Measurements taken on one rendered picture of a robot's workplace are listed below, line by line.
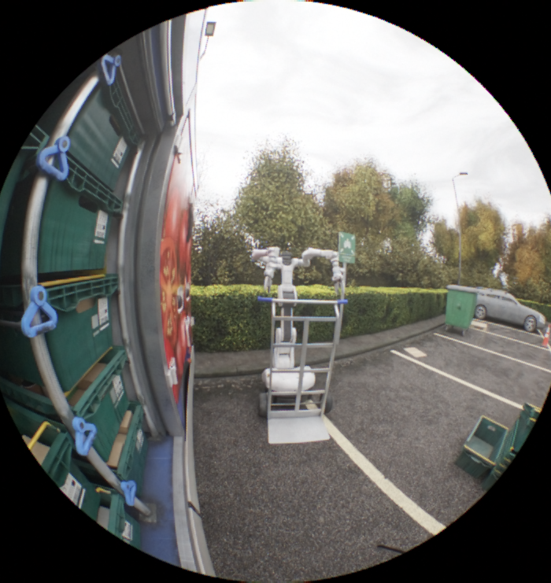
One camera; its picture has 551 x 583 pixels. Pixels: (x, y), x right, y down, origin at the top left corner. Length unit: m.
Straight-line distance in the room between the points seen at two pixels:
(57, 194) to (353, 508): 1.96
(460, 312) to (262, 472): 6.03
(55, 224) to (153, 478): 0.94
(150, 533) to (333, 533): 1.04
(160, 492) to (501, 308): 10.87
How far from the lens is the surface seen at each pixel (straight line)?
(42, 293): 0.41
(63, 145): 0.47
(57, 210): 0.53
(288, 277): 2.24
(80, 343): 0.60
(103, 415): 0.71
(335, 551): 1.54
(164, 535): 0.90
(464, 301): 6.36
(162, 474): 1.00
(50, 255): 0.52
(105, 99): 0.68
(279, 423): 2.04
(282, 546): 1.50
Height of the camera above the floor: 1.48
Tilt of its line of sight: 7 degrees down
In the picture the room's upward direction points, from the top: 3 degrees clockwise
